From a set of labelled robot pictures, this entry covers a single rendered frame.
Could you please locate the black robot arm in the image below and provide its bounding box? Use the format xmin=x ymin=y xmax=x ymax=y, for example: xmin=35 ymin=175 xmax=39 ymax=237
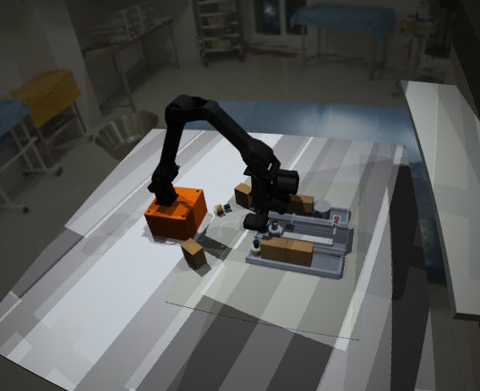
xmin=148 ymin=94 xmax=299 ymax=215

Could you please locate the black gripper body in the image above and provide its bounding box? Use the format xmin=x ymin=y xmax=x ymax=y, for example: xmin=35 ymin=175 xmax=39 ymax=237
xmin=243 ymin=187 xmax=274 ymax=232

